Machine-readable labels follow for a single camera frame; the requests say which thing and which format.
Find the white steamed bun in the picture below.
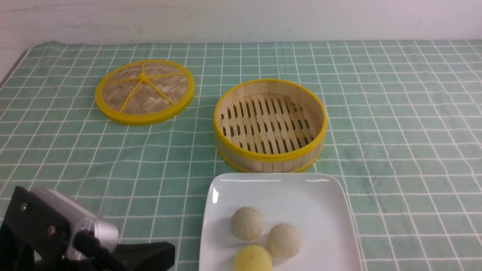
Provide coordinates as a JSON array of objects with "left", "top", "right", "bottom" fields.
[
  {"left": 267, "top": 223, "right": 302, "bottom": 259},
  {"left": 230, "top": 207, "right": 265, "bottom": 241}
]

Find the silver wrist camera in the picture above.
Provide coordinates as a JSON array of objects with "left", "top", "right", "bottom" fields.
[{"left": 30, "top": 187, "right": 119, "bottom": 261}]

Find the yellow-rimmed bamboo steamer lid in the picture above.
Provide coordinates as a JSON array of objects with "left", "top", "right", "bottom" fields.
[{"left": 95, "top": 59, "right": 195, "bottom": 126}]

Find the white square plate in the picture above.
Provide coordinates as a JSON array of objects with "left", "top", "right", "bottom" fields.
[{"left": 198, "top": 173, "right": 363, "bottom": 271}]

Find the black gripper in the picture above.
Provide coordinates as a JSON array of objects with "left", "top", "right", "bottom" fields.
[{"left": 1, "top": 186, "right": 113, "bottom": 271}]

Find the yellow steamed bun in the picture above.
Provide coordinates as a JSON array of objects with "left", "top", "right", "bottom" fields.
[{"left": 233, "top": 245, "right": 273, "bottom": 271}]

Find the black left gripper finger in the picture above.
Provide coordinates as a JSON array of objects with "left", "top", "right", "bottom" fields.
[{"left": 113, "top": 242, "right": 176, "bottom": 271}]

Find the green checkered tablecloth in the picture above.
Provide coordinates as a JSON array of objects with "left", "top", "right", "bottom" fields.
[{"left": 0, "top": 40, "right": 482, "bottom": 271}]

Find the yellow-rimmed bamboo steamer basket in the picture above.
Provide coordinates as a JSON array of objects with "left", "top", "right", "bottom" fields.
[{"left": 213, "top": 79, "right": 329, "bottom": 173}]

